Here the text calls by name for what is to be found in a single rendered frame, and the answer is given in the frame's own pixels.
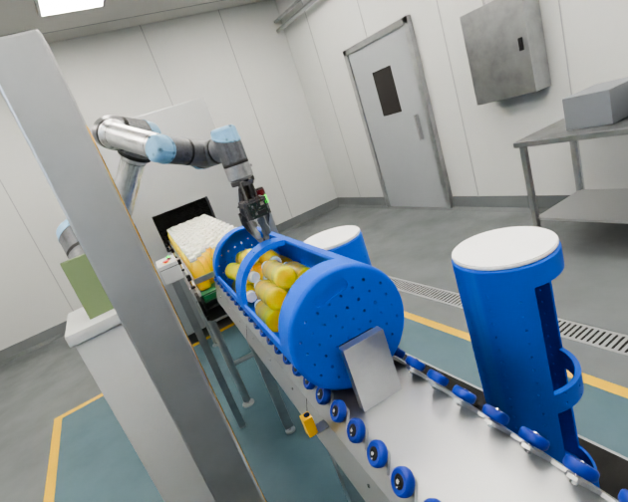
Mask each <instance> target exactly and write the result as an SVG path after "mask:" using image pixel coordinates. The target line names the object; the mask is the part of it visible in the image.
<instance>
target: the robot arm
mask: <svg viewBox="0 0 628 502"><path fill-rule="evenodd" d="M92 134H93V138H94V140H95V141H96V142H97V143H98V144H99V145H100V146H102V147H104V148H107V149H111V150H117V151H118V154H119V156H120V157H121V159H120V163H119V167H118V171H117V175H116V180H115V184H116V186H117V188H118V190H119V192H120V194H121V196H122V198H123V201H124V203H125V205H126V207H127V209H128V211H129V213H130V215H131V216H132V215H133V211H134V208H135V204H136V200H137V196H138V193H139V189H140V185H141V181H142V177H143V174H144V170H145V166H146V164H148V163H150V162H151V161H152V162H157V163H160V164H180V165H191V166H192V167H194V168H195V169H208V168H210V167H212V166H215V165H218V164H221V163H222V166H223V168H224V171H225V174H226V176H227V179H228V181H229V182H231V183H230V184H231V186H232V187H237V186H238V187H239V188H238V195H239V202H238V206H237V208H239V212H240V213H238V216H239V219H240V222H241V224H242V226H243V227H244V228H245V229H246V230H247V231H248V232H249V233H250V234H251V235H252V236H253V237H254V238H255V239H256V240H257V241H258V242H260V243H261V242H263V241H265V240H268V239H269V234H270V233H271V229H270V226H269V213H270V212H271V210H270V207H269V204H268V202H267V199H266V196H265V195H257V192H256V190H255V187H254V184H253V183H254V181H253V180H254V179H255V178H254V175H252V174H253V171H252V169H251V166H252V164H251V163H249V161H248V158H247V155H246V152H245V149H244V147H243V144H242V141H241V137H240V135H239V134H238V131H237V129H236V127H235V125H225V126H222V127H219V128H216V129H214V130H212V131H211V132H210V135H211V139H209V140H205V141H203V140H196V139H189V138H182V137H175V136H170V135H166V134H161V131H160V129H159V127H158V126H157V125H156V124H155V123H153V122H149V121H146V120H138V119H132V118H126V117H120V116H115V115H108V116H103V117H100V118H98V119H97V120H96V121H95V122H94V124H93V127H92ZM265 200H266V201H265ZM266 203H267V204H266ZM257 218H258V219H257ZM254 219H257V222H258V224H259V225H260V226H261V232H262V234H263V238H262V237H261V235H260V232H259V231H258V229H257V223H256V222H255V221H252V220H254ZM56 235H57V237H58V241H59V243H60V244H61V246H62V247H63V249H64V251H65V253H66V255H67V257H68V259H69V260H70V259H72V258H75V257H77V256H80V255H82V254H85V252H84V250H83V248H82V246H81V244H80V242H79V240H78V238H77V237H76V235H75V233H74V231H73V229H72V227H71V225H70V223H69V221H68V219H66V220H65V221H64V222H62V223H61V224H60V225H59V226H58V228H57V231H56Z"/></svg>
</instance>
